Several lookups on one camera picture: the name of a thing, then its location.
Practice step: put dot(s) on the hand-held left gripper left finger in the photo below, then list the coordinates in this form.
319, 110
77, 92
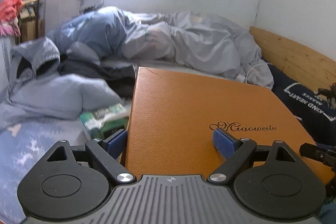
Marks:
116, 141

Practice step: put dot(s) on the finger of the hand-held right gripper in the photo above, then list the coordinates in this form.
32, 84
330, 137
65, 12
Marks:
308, 151

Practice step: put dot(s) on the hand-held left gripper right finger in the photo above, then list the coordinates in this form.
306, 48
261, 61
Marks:
223, 142

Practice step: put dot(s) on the orange box lid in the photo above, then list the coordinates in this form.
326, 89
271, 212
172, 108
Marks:
197, 108

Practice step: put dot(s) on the green tissue packet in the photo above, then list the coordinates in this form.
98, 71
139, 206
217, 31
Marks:
105, 112

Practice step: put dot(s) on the person's blue trouser leg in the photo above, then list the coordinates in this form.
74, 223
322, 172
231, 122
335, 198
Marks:
329, 213

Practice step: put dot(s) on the small black tripod device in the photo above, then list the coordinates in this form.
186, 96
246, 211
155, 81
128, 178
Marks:
332, 92

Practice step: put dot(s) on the dark clothing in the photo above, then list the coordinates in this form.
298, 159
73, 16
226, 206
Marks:
115, 77

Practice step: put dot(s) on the grey bedsheet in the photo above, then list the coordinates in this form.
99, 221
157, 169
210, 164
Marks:
118, 64

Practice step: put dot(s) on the navy printed pillow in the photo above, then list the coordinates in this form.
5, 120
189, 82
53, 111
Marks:
281, 74

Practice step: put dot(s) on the blue patterned blanket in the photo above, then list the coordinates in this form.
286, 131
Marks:
26, 155

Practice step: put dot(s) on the wooden headboard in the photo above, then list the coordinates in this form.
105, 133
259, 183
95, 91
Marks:
288, 56

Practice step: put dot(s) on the grey-blue duvet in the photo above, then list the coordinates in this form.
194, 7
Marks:
204, 43

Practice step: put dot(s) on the grey hooded jacket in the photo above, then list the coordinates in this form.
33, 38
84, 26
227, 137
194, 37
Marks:
34, 56

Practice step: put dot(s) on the brown cardboard box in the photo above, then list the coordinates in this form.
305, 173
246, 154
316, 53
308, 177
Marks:
27, 29

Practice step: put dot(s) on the red and pink clothes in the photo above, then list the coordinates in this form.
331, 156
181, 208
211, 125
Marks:
10, 6

